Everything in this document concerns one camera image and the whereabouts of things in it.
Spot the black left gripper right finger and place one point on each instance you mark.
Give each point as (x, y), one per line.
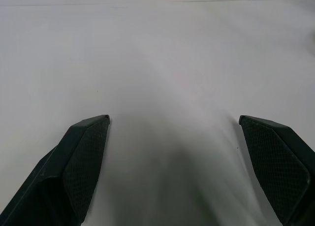
(278, 162)

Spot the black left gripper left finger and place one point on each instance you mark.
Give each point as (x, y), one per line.
(73, 167)

